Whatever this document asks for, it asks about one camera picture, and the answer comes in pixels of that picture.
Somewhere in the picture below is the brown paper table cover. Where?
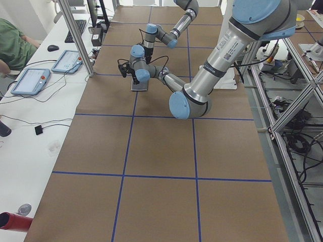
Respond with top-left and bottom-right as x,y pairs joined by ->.
25,7 -> 288,241

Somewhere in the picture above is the black keyboard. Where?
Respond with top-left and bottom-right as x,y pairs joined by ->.
64,19 -> 87,43

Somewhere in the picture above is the near teach pendant tablet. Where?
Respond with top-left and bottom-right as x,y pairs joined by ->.
11,68 -> 50,95

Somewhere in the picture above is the pink and grey towel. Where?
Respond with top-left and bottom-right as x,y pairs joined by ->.
131,81 -> 149,92

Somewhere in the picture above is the aluminium frame post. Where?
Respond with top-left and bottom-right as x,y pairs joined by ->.
58,0 -> 94,77

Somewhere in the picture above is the person in green shirt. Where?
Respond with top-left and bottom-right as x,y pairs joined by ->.
1,18 -> 40,74

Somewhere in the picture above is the aluminium frame rack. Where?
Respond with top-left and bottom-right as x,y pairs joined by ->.
242,31 -> 322,241

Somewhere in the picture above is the small black square pad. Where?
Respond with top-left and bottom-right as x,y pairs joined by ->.
34,125 -> 43,136

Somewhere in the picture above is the round silver desk grommet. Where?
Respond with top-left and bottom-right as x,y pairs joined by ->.
17,203 -> 32,216

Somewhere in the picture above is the black cable bundle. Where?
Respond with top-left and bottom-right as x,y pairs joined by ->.
282,131 -> 323,182

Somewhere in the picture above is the far teach pendant tablet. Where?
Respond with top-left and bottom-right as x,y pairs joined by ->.
51,50 -> 82,74

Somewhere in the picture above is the teach pendant tablet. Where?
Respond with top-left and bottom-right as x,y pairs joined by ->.
51,50 -> 82,74
11,68 -> 50,95

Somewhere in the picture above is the black power box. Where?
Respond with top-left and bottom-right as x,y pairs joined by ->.
91,28 -> 103,47

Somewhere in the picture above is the black computer mouse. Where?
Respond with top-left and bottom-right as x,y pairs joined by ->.
47,45 -> 60,52

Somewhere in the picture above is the red cylinder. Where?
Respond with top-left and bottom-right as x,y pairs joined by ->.
1,212 -> 33,232

